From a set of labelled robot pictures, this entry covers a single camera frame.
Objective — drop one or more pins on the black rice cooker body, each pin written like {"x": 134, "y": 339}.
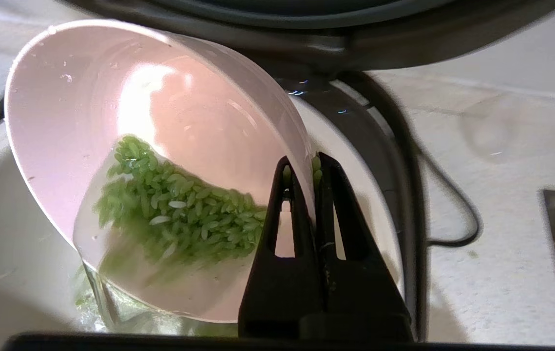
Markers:
{"x": 384, "y": 156}

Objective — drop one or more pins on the pink bowl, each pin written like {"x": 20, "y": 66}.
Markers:
{"x": 63, "y": 122}

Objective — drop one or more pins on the green chopped bits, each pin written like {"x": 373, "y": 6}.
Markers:
{"x": 184, "y": 214}

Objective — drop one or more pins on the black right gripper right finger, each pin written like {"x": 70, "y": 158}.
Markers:
{"x": 365, "y": 297}

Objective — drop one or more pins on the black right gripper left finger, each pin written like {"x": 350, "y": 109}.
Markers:
{"x": 279, "y": 292}

